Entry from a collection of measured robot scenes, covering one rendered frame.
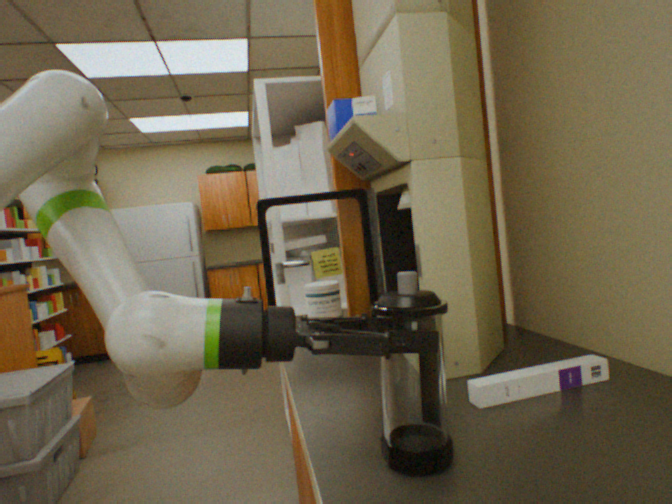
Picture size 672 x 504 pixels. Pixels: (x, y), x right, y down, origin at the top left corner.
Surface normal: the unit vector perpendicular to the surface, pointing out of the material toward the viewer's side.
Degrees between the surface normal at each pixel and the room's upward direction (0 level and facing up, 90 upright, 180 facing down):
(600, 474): 0
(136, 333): 78
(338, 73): 90
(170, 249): 90
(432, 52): 90
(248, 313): 49
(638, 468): 0
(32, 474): 95
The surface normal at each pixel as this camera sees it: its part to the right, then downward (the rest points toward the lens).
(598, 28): -0.98, 0.12
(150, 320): 0.32, -0.46
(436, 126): 0.19, 0.03
